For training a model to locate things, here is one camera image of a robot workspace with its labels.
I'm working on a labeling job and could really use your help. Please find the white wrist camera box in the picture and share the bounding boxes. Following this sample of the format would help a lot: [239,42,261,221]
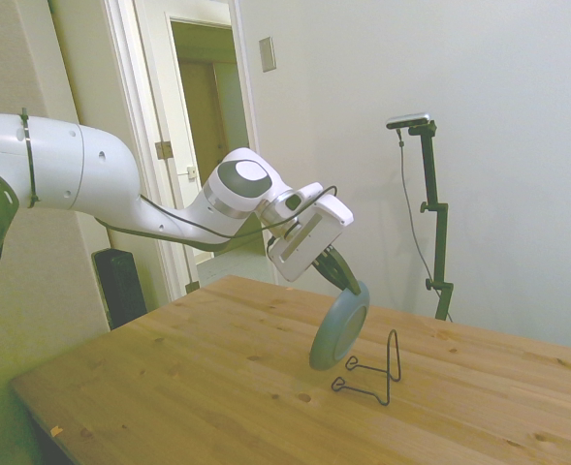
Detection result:
[270,182,326,224]

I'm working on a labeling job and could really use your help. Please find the brown wooden hallway door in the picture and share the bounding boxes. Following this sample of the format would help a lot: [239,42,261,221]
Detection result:
[176,58,230,195]

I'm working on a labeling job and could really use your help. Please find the grey exterior camera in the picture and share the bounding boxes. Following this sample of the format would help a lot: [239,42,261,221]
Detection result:
[385,111,433,131]

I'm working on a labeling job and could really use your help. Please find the black ribbed floor appliance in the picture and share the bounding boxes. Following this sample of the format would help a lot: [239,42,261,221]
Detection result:
[91,247,149,332]

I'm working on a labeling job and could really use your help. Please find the beige open door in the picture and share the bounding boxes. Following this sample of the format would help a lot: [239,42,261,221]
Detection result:
[47,0,156,332]

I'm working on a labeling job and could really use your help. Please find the black camera stand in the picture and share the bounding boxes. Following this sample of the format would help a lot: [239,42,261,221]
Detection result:
[406,121,456,322]

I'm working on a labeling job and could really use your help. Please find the beige wall switch plate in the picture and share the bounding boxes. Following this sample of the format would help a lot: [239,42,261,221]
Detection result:
[258,36,277,74]

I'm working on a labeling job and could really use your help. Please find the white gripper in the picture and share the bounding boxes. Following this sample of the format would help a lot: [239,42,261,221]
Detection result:
[268,195,363,297]

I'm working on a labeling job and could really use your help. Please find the black wire plate stand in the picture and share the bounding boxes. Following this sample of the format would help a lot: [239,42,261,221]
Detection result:
[330,329,403,408]

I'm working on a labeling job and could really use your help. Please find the white door frame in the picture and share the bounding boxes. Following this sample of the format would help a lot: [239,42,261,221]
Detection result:
[101,0,270,307]

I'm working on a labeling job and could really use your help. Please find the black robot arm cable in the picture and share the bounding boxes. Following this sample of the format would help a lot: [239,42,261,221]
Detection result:
[138,183,339,244]

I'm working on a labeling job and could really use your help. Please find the grey-green round plate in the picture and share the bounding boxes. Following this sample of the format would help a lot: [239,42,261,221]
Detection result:
[307,283,371,373]

